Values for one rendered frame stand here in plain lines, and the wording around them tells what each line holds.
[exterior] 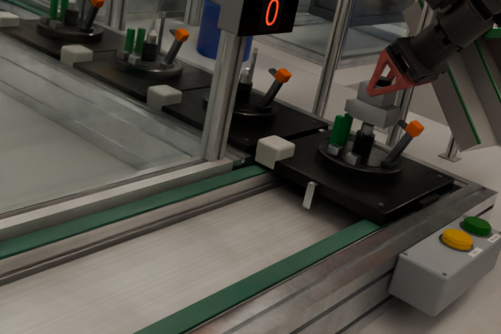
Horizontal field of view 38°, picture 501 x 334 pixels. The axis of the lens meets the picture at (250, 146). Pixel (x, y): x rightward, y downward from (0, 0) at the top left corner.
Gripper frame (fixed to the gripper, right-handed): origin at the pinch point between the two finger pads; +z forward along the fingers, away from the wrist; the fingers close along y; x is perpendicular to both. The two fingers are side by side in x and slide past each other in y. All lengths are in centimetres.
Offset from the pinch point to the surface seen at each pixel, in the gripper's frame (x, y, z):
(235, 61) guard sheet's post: -11.8, 19.9, 6.6
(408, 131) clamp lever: 8.3, 1.3, -0.9
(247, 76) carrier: -16.1, 1.2, 19.8
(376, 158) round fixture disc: 8.6, -0.5, 7.4
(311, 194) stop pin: 9.4, 13.6, 11.7
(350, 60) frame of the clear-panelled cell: -34, -93, 53
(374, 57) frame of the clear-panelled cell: -34, -108, 53
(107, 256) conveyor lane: 6, 46, 18
